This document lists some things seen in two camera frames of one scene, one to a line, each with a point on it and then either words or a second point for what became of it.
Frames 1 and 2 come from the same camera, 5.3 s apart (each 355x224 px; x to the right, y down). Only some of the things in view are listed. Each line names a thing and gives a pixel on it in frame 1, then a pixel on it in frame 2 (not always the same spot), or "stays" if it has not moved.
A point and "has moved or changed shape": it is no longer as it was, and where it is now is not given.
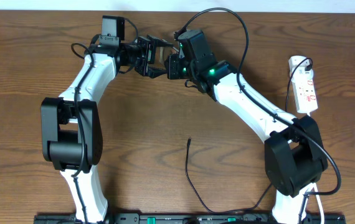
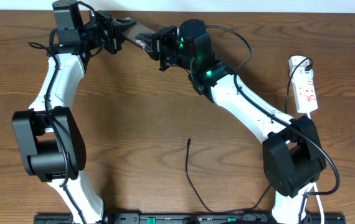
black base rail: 190,218 stays
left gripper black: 146,70 to 116,28
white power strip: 303,85 stays
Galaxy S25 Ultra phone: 162,53 has moved or changed shape
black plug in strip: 308,67 stays
